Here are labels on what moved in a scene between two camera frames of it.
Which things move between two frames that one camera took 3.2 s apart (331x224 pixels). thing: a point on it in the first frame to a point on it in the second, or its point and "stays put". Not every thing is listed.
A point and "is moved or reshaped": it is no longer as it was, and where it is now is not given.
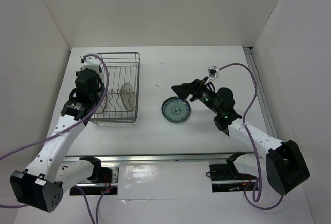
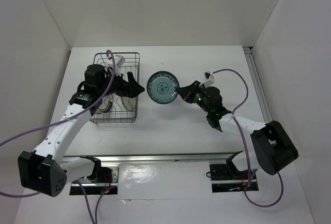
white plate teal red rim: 103,75 is moved or reshaped
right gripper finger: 184,90 stays put
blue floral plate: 175,109 to 162,87
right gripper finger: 200,83 stays put
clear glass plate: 128,96 stays put
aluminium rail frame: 268,114 stays put
